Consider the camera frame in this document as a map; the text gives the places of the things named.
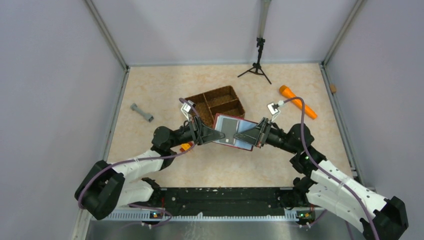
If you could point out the black tripod stand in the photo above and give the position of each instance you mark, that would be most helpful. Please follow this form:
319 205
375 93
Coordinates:
256 68

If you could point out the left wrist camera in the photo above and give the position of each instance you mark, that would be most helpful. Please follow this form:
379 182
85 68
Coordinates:
187 109

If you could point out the orange toy car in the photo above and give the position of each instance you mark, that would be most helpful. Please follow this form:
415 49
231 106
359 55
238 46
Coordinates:
186 146

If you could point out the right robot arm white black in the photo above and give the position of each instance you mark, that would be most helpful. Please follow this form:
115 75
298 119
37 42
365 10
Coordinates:
326 186

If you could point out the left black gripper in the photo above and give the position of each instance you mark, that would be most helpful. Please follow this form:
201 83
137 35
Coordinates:
200 133

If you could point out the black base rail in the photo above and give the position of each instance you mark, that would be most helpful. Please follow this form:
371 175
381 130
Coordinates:
226 201

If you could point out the small brown wall block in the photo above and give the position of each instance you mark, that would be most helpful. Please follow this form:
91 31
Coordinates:
332 88

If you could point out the dark grey credit card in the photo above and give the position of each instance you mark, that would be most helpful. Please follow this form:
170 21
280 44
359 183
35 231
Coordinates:
229 128

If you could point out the red leather card holder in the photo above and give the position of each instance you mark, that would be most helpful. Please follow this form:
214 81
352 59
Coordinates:
243 125

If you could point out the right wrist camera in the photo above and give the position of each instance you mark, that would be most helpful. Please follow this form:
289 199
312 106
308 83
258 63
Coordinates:
274 109

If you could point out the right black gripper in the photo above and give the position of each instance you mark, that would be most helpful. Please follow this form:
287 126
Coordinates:
263 133

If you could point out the brown wicker divided basket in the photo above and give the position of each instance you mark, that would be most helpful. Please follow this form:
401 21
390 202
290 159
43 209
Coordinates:
222 100

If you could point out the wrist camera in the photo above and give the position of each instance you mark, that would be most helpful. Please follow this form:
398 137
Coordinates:
187 109
274 109

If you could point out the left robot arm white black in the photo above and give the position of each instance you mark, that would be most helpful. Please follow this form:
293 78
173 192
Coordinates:
110 185

